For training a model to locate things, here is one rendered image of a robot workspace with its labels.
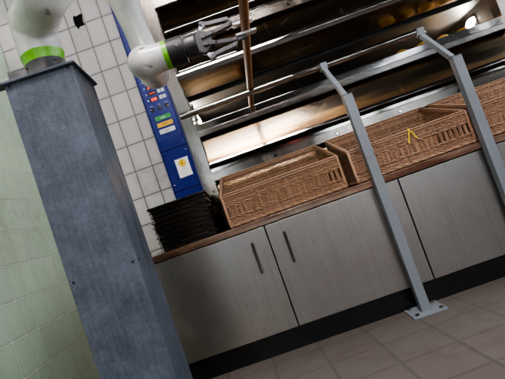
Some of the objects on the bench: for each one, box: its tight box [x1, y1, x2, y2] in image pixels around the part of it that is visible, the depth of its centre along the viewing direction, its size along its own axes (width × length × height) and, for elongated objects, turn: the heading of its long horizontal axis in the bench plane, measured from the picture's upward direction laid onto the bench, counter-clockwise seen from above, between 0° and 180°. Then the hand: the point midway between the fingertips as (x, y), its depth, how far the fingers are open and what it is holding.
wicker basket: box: [324, 107, 477, 186], centre depth 216 cm, size 49×56×28 cm
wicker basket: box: [219, 145, 349, 229], centre depth 217 cm, size 49×56×28 cm
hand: (244, 28), depth 145 cm, fingers closed on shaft, 3 cm apart
